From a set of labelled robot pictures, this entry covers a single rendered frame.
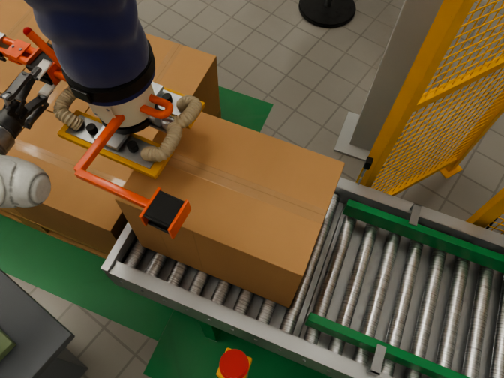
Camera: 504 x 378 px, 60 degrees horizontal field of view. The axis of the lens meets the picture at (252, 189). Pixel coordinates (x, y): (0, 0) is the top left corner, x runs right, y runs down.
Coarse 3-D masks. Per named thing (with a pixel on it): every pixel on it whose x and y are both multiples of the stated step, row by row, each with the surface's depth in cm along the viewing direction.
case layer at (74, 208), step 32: (0, 0) 227; (0, 64) 207; (160, 64) 209; (192, 64) 209; (32, 96) 199; (32, 128) 190; (32, 160) 183; (64, 160) 183; (96, 160) 184; (64, 192) 176; (96, 192) 177; (64, 224) 190; (96, 224) 170
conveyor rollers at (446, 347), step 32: (352, 224) 172; (128, 256) 164; (160, 256) 164; (384, 256) 167; (416, 256) 166; (192, 288) 159; (224, 288) 159; (352, 288) 160; (384, 288) 160; (480, 288) 162; (288, 320) 154; (448, 320) 156; (480, 320) 156; (416, 352) 150; (448, 352) 150; (480, 352) 151
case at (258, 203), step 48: (192, 144) 140; (240, 144) 141; (288, 144) 141; (144, 192) 132; (192, 192) 132; (240, 192) 132; (288, 192) 133; (144, 240) 157; (192, 240) 134; (240, 240) 125; (288, 240) 126; (288, 288) 136
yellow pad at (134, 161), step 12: (84, 120) 129; (96, 120) 130; (60, 132) 128; (72, 132) 127; (84, 132) 127; (96, 132) 126; (84, 144) 126; (132, 144) 122; (144, 144) 125; (156, 144) 126; (108, 156) 124; (120, 156) 124; (132, 156) 123; (132, 168) 123; (144, 168) 122; (156, 168) 122
